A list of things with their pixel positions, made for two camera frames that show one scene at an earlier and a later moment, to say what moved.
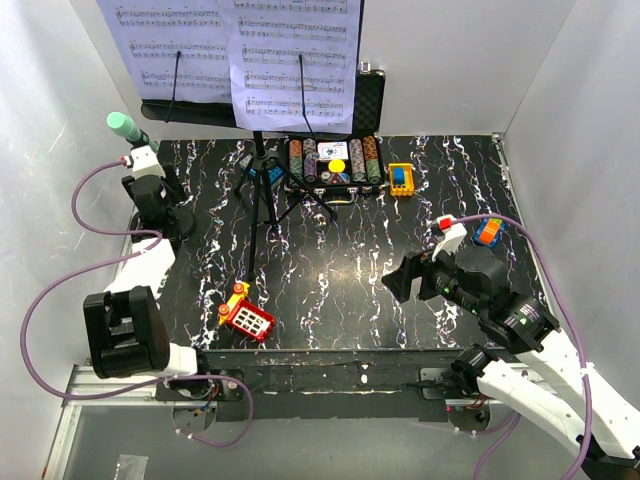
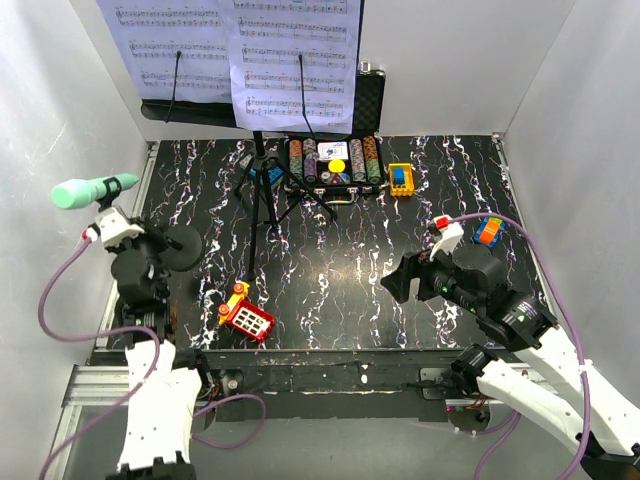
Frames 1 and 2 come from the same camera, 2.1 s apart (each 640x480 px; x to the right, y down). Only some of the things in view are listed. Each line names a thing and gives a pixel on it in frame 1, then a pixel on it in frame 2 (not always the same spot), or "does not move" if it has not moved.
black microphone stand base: [181, 220] to [179, 248]
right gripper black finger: [416, 265] does not move
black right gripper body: [440, 279] does not move
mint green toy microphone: [125, 126] to [79, 192]
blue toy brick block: [273, 174] does not move
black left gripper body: [174, 193] to [138, 242]
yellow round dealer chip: [336, 165] does not move
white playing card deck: [333, 150] does not move
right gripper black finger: [399, 284] does not move
